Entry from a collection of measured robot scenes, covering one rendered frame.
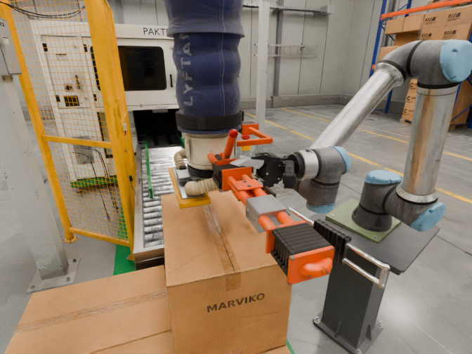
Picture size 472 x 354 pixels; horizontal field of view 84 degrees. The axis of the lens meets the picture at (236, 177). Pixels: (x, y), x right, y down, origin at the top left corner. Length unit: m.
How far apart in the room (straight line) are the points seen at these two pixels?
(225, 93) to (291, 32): 10.96
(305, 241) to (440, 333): 1.88
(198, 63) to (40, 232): 1.85
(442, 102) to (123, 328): 1.42
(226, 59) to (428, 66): 0.64
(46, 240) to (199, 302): 1.69
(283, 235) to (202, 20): 0.61
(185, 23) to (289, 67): 10.93
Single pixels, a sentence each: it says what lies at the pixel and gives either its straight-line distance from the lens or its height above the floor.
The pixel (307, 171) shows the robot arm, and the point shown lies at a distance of 0.78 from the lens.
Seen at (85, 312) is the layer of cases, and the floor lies 0.54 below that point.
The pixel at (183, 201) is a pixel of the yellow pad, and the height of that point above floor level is 1.13.
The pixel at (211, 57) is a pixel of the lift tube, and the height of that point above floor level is 1.54.
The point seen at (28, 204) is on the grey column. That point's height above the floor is 0.66.
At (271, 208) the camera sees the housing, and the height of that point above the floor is 1.25.
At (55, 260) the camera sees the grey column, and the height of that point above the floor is 0.17.
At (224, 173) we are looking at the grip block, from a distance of 0.68.
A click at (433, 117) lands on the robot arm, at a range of 1.13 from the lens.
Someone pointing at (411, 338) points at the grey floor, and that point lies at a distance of 2.15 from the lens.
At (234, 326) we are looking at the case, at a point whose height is 0.71.
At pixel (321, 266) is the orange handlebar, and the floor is 1.25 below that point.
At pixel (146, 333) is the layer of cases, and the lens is 1.26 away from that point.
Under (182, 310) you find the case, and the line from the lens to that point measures 0.90.
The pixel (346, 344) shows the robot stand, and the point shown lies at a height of 0.02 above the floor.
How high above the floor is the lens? 1.51
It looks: 22 degrees down
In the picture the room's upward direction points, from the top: straight up
